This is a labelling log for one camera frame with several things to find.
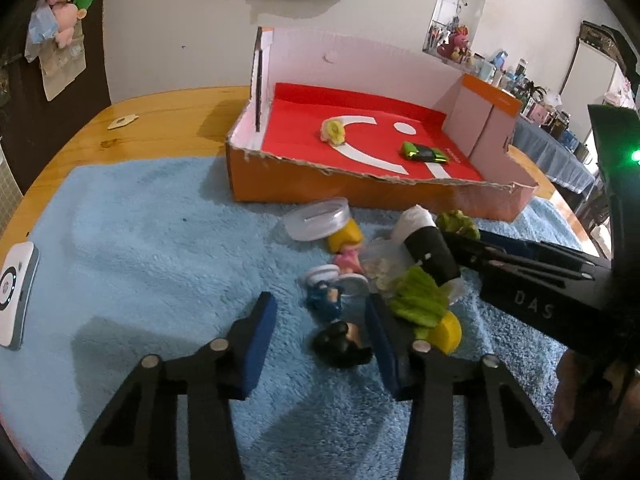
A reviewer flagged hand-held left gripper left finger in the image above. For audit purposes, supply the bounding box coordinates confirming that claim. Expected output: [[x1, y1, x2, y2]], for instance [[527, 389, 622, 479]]
[[62, 291, 279, 480]]

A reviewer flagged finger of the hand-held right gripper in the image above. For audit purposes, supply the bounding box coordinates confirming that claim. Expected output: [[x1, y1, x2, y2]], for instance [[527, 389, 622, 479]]
[[439, 231, 598, 288], [477, 230, 613, 270]]

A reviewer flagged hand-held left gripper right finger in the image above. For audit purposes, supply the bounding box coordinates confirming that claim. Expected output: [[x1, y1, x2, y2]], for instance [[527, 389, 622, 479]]
[[364, 295, 581, 480]]

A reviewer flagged green plush vegetable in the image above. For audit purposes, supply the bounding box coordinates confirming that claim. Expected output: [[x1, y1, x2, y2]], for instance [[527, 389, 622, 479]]
[[436, 210, 481, 241], [389, 266, 451, 341]]

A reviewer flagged black-haired figurine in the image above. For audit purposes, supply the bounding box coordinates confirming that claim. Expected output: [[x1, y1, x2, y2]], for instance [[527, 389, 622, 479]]
[[313, 321, 375, 368]]

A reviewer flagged black and white roll figure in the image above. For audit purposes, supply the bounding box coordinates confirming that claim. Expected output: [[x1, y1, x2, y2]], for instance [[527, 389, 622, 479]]
[[391, 206, 462, 286]]

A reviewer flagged yellow cup toy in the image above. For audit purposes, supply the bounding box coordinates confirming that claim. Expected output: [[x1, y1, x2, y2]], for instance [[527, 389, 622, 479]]
[[422, 310, 463, 354]]

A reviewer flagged blue figurine with white hat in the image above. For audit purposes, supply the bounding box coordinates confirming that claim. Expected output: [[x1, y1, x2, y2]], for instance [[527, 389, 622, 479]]
[[305, 266, 347, 322]]

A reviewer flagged clear round plastic lid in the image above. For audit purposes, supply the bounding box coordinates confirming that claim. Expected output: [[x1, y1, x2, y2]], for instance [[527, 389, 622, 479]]
[[284, 199, 352, 242]]

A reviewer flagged orange cardboard box red inside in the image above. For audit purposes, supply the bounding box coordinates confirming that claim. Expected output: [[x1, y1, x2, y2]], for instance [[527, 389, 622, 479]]
[[225, 26, 540, 222]]

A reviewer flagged person's right hand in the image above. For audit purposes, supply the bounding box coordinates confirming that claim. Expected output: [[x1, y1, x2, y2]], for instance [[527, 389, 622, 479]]
[[553, 349, 601, 437]]

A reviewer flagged clear plastic box with shells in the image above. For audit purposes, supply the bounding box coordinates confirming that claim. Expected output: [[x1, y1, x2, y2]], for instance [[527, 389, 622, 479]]
[[360, 239, 403, 294]]

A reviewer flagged yellow-haired figurine pink dress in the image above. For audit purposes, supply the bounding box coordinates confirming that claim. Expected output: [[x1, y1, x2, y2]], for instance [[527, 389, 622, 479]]
[[327, 220, 371, 282]]

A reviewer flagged blue fluffy mat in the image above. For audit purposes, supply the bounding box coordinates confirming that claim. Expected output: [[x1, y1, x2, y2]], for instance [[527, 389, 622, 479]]
[[0, 157, 586, 480]]

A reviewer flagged cluttered side table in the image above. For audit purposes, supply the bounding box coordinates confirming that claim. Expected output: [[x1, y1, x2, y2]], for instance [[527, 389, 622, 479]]
[[462, 49, 593, 158]]

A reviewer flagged yellow white flower toy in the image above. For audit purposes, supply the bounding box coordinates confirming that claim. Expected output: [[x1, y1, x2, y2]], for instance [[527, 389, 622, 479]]
[[320, 119, 349, 146]]

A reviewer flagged white refrigerator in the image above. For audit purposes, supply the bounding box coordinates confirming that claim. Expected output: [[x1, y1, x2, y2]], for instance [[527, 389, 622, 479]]
[[562, 21, 628, 108]]

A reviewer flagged pink plush toy on sideboard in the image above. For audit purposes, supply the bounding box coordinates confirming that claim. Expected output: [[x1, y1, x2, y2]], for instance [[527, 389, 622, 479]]
[[437, 27, 473, 61]]

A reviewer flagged white square device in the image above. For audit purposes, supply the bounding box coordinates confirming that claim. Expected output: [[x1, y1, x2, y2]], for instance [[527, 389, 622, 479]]
[[0, 241, 40, 351]]

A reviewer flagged dark wooden door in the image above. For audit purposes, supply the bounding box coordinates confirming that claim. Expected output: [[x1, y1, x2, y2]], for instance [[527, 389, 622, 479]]
[[0, 0, 112, 201]]

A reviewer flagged hanging clear plastic bag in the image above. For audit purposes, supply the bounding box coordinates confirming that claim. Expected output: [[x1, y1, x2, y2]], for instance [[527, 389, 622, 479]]
[[25, 5, 87, 102]]

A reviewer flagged hanging pink plush toy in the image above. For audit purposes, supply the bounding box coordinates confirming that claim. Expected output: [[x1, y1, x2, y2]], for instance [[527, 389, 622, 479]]
[[44, 0, 81, 50]]

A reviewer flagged wall mirror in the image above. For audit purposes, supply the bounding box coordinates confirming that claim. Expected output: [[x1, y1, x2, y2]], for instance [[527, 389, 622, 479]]
[[422, 0, 494, 67]]

